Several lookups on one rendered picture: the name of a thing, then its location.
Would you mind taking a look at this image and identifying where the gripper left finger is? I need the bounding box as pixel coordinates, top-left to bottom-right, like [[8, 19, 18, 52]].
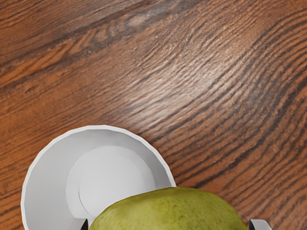
[[68, 217, 89, 230]]

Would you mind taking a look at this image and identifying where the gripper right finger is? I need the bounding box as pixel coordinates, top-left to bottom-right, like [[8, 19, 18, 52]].
[[248, 218, 273, 230]]

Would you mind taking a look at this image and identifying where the green pear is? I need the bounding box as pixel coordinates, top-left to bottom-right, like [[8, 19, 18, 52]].
[[88, 187, 248, 230]]

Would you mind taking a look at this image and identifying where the white bowl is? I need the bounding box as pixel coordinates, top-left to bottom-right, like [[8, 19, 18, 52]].
[[21, 124, 177, 230]]

